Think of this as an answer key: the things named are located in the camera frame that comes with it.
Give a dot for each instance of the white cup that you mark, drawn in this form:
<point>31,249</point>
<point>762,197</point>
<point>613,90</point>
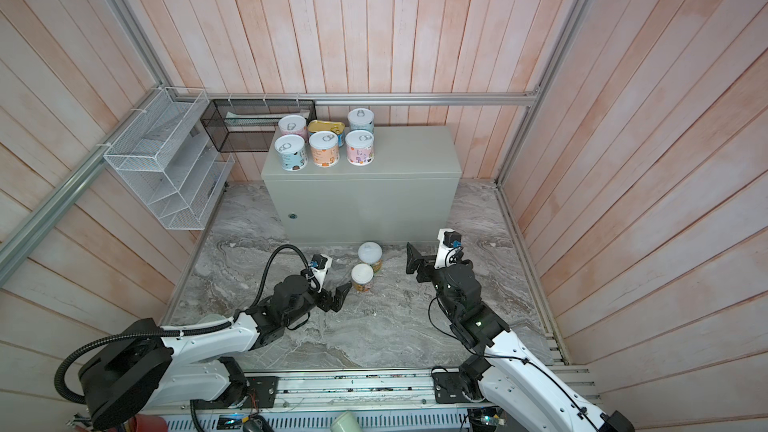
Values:
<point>346,422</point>

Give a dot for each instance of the grey metal cabinet counter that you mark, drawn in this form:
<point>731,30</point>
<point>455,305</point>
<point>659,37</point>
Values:
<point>404,195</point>

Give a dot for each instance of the blue label can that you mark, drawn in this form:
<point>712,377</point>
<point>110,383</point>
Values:
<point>361,119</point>

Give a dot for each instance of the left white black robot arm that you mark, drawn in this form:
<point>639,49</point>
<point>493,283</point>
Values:
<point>150,365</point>

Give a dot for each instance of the gold rectangular tin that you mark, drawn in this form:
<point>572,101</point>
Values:
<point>338,128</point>

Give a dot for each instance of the red label can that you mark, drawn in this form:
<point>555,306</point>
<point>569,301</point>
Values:
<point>360,147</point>

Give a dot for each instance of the pink label can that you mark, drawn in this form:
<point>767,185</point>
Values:
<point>293,125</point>

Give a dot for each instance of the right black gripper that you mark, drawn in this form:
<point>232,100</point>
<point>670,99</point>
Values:
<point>417,261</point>

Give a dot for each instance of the aluminium back rail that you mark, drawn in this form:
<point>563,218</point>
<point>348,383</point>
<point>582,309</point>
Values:
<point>390,99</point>

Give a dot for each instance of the aluminium left rail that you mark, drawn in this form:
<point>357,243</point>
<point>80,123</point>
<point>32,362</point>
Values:
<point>29,234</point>

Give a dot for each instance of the teal label can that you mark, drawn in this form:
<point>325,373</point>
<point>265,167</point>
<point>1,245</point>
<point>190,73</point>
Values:
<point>291,150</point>

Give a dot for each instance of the orange label pull-tab can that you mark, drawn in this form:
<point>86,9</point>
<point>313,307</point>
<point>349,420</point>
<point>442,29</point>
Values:
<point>324,147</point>

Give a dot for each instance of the white wire mesh shelf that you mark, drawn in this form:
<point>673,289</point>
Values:
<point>167,159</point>

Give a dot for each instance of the aluminium front rail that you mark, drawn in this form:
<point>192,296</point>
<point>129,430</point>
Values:
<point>364,390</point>

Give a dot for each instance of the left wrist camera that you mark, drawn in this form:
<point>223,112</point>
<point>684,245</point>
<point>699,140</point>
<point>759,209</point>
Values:
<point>319,266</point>

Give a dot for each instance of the red cup with tools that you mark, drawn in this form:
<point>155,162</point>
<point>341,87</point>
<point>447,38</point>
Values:
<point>138,423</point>

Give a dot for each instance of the aluminium rail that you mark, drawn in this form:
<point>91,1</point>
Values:
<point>390,99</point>
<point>29,234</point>
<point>364,390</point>

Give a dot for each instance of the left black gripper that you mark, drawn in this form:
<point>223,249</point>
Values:
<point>326,302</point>

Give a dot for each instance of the small orange can white lid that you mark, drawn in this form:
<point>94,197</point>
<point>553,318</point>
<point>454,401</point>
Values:
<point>362,276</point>

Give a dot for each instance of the black mesh wall basket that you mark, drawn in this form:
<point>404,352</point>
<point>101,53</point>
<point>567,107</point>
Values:
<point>249,125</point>

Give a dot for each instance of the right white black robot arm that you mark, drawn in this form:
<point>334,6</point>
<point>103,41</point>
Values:
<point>501,369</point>

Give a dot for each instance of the aluminium right post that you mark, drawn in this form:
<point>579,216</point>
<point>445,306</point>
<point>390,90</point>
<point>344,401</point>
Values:
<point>555,23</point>

